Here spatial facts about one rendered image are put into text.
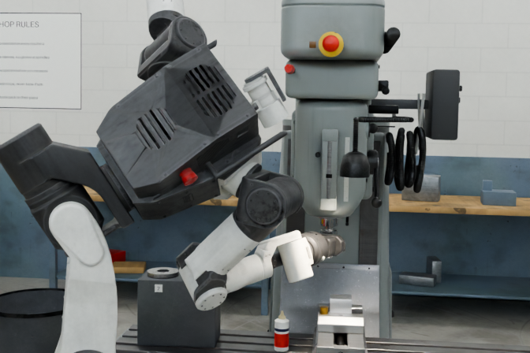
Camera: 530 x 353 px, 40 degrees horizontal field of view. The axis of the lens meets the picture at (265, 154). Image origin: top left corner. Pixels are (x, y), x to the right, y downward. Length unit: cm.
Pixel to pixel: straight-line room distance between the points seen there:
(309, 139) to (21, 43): 515
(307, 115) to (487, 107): 446
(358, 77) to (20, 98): 523
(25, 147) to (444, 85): 124
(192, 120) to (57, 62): 530
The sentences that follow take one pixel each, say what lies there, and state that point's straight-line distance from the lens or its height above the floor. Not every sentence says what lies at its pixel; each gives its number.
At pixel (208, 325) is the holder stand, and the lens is 208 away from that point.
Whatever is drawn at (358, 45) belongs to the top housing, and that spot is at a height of 176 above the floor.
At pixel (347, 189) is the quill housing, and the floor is 139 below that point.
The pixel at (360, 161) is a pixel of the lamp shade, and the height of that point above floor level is 148.
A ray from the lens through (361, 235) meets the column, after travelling 242.
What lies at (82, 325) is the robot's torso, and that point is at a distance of 164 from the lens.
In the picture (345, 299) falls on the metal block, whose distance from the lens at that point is 206.
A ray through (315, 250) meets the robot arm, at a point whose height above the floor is 124.
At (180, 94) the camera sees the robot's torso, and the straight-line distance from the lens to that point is 149.
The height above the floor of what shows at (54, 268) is 29.
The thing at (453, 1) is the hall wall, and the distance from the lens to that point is 633.
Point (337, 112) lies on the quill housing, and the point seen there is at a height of 160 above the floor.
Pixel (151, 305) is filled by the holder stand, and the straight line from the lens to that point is 209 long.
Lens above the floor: 162
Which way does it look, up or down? 4 degrees down
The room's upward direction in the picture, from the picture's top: 1 degrees clockwise
